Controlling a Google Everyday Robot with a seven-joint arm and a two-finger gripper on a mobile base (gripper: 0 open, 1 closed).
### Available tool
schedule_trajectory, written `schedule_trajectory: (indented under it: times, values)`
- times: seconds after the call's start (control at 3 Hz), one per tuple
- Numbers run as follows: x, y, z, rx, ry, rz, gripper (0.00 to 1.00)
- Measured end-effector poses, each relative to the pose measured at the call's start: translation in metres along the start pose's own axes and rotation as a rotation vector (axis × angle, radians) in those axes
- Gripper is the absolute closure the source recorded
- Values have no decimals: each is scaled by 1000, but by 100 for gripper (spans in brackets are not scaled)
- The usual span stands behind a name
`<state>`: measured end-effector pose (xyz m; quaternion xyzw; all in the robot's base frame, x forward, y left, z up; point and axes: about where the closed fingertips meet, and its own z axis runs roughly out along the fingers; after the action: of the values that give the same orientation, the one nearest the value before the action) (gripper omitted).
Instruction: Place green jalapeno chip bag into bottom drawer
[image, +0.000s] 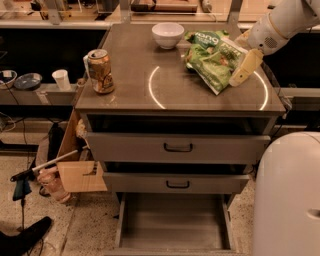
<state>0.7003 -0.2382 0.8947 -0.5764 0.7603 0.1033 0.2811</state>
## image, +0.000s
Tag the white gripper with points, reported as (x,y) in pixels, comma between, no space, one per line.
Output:
(265,36)

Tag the green jalapeno chip bag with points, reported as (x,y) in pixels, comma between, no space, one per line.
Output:
(215,64)

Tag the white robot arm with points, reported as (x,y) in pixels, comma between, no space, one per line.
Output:
(286,219)

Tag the green chip bag behind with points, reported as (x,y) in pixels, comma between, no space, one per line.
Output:
(206,38)

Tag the grey drawer cabinet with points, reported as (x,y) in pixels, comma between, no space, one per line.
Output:
(155,94)

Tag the top grey drawer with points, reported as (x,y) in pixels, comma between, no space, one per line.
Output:
(177,148)

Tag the middle grey drawer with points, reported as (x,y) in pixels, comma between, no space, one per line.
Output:
(175,183)

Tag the open bottom grey drawer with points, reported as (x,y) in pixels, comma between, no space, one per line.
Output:
(173,225)

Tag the white ceramic bowl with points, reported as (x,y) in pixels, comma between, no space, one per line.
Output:
(167,34)

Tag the orange soda can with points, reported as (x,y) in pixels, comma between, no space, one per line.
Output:
(98,67)

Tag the white paper cup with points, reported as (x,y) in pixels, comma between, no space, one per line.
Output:
(61,78)

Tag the brown cardboard box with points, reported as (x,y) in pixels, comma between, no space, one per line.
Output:
(78,172)

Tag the dark round plate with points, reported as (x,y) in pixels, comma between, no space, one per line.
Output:
(29,81)

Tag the grabber stick tool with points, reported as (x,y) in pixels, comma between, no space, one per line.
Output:
(26,173)

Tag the clear plastic bottle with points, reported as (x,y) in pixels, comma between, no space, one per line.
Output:
(51,181)

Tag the small bowl at left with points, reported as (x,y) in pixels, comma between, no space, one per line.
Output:
(7,79)

